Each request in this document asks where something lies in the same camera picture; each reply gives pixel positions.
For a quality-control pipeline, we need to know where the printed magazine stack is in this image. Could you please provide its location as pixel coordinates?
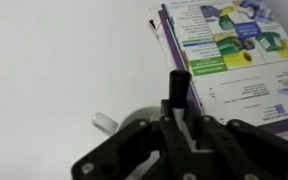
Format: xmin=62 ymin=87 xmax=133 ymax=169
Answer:
xmin=152 ymin=0 xmax=288 ymax=133

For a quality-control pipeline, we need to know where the white mug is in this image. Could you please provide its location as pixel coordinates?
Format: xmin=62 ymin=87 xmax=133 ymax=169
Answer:
xmin=91 ymin=106 xmax=161 ymax=180

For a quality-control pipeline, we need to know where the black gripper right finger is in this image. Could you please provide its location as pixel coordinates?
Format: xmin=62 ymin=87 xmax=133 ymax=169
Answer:
xmin=183 ymin=99 xmax=288 ymax=180

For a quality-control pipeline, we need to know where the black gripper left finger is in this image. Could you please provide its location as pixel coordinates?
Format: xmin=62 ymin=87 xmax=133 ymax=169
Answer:
xmin=71 ymin=100 xmax=196 ymax=180

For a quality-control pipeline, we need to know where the white marker with black cap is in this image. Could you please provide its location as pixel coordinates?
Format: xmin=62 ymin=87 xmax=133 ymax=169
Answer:
xmin=168 ymin=69 xmax=197 ymax=151

